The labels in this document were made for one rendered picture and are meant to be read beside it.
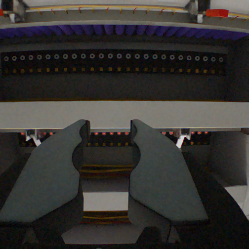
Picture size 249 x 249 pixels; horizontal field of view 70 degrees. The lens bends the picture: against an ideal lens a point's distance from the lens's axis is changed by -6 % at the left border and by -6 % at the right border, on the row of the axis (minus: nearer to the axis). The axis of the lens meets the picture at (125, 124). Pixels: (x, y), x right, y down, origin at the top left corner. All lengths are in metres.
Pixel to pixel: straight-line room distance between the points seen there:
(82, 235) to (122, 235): 0.12
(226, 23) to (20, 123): 0.38
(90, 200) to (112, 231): 0.25
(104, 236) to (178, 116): 0.45
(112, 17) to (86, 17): 0.04
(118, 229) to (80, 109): 0.46
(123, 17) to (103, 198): 0.34
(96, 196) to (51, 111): 0.20
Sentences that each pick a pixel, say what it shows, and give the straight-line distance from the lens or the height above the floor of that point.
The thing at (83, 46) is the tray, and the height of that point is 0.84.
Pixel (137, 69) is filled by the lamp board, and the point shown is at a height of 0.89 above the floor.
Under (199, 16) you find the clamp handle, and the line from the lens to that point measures 0.31.
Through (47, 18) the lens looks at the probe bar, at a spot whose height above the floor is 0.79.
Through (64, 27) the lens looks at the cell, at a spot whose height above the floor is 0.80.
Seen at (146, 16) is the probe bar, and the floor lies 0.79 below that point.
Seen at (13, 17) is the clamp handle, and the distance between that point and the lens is 0.32.
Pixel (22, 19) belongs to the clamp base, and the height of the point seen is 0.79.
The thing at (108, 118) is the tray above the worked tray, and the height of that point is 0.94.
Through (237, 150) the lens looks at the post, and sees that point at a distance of 0.53.
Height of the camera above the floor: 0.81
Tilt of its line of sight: 26 degrees up
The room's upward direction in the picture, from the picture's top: 179 degrees counter-clockwise
